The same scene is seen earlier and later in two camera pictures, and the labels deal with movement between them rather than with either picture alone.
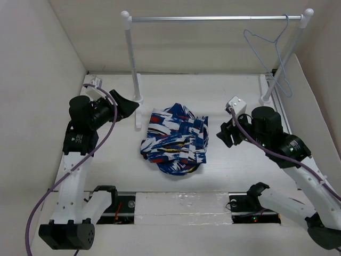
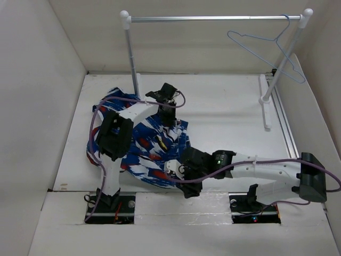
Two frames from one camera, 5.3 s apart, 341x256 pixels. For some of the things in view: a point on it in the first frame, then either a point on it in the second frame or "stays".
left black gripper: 125,107 to 170,119
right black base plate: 246,208 stays
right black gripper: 225,127 to 190,190
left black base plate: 123,213 stays
